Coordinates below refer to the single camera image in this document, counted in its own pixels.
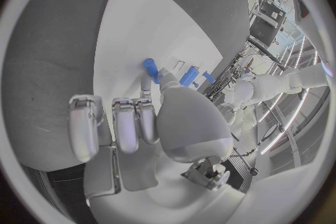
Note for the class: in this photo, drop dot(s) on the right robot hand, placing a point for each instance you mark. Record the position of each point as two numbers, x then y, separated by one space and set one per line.
191 123

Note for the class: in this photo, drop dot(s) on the blue cylinder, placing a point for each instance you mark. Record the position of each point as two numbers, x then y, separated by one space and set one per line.
150 66

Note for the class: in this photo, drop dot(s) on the blue block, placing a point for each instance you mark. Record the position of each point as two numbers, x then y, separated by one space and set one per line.
189 76

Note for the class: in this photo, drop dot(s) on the small blue peg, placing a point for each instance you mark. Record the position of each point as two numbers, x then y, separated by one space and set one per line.
195 84

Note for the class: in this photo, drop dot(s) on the dark equipment rack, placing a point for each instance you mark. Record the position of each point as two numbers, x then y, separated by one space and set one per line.
266 24

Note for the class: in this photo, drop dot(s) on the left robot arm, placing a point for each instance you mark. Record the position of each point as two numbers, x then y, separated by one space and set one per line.
265 85

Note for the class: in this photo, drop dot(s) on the white task board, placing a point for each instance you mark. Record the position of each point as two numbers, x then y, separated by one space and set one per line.
147 28

